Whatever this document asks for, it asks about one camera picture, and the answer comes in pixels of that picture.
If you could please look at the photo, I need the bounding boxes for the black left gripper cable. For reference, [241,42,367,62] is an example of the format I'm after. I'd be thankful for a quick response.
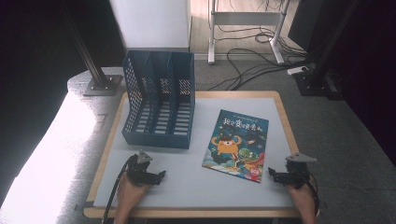
[100,154,135,224]

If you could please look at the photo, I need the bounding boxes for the dark curtain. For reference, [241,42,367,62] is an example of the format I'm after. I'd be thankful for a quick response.
[330,0,396,167]

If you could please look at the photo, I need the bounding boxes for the colourful cartoon picture book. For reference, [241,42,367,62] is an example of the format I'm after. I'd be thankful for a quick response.
[201,108,270,184]

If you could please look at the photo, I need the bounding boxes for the grey table mat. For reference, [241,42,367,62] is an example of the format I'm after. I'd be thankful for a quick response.
[92,97,297,209]

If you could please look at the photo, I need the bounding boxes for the person's right hand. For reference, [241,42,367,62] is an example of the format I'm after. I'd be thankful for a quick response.
[285,182,318,217]

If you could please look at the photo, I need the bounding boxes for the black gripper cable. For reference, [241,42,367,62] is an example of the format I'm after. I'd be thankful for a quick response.
[306,171,322,218]
[100,154,135,224]

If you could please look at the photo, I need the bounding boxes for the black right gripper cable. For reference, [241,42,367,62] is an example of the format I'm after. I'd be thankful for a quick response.
[306,171,322,218]

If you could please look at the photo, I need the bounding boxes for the white metal desk frame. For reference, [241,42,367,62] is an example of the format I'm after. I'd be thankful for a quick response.
[207,0,292,65]

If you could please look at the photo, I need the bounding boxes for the white panel board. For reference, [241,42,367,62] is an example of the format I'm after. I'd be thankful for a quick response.
[107,0,192,52]

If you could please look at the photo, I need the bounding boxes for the white power strip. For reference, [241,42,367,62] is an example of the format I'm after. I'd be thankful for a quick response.
[286,65,309,77]

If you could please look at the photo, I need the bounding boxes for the black metal stand with baseplate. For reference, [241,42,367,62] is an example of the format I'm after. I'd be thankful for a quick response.
[293,0,359,101]
[60,0,123,97]

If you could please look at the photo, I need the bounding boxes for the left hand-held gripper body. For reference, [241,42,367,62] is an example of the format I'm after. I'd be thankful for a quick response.
[125,149,158,187]

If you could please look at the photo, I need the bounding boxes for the blue plastic file rack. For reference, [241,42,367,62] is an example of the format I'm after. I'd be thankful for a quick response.
[121,49,196,150]

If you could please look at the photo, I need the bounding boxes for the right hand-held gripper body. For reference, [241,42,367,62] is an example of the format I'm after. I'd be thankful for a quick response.
[280,152,318,189]

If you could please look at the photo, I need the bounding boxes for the person's left hand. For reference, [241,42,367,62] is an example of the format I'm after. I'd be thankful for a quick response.
[116,172,149,216]

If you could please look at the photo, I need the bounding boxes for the tangle of black floor cables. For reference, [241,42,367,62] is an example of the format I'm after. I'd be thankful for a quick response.
[206,0,314,92]

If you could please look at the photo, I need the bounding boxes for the black cabinet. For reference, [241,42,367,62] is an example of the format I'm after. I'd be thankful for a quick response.
[287,0,332,53]

